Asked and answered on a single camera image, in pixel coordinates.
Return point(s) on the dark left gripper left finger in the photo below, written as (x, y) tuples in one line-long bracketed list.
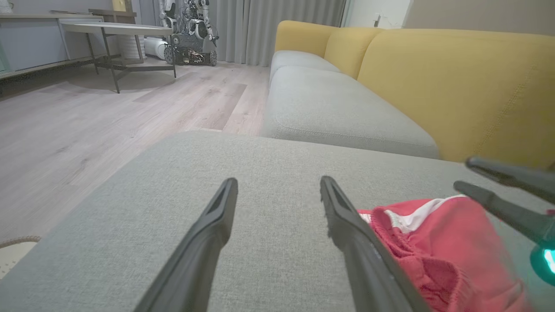
[(195, 260)]

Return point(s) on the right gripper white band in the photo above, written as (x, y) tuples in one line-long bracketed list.
[(546, 264)]

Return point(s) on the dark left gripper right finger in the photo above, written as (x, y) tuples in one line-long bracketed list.
[(368, 268)]

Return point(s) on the red shorts white stripe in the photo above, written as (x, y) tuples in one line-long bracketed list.
[(455, 242)]

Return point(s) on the large grey sofa ottoman cushion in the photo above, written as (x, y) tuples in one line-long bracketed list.
[(260, 164)]

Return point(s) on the large yellow sofa backrest cushion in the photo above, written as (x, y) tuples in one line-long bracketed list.
[(455, 86)]

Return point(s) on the beige round rug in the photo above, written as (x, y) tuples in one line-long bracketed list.
[(15, 255)]

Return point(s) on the white cylinder appliance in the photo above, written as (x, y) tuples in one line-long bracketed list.
[(155, 47)]

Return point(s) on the small grey sofa seat cushion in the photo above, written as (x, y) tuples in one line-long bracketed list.
[(299, 60)]

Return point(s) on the medium yellow sofa backrest cushion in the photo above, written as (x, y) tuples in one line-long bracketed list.
[(351, 47)]

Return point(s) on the parked wheeled robot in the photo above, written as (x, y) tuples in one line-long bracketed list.
[(190, 39)]

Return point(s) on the white ribbed basket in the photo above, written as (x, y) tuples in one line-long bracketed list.
[(130, 47)]

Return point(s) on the small yellow sofa backrest cushion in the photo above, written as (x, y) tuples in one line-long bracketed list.
[(299, 37)]

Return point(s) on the grey table black legs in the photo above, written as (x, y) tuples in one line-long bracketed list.
[(117, 29)]

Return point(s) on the grey curtain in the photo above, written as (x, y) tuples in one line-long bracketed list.
[(269, 26)]

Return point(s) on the yellow box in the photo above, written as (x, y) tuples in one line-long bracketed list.
[(121, 5)]

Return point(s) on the long grey media cabinet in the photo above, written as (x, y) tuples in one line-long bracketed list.
[(30, 43)]

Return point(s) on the white mug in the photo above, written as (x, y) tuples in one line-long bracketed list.
[(5, 6)]

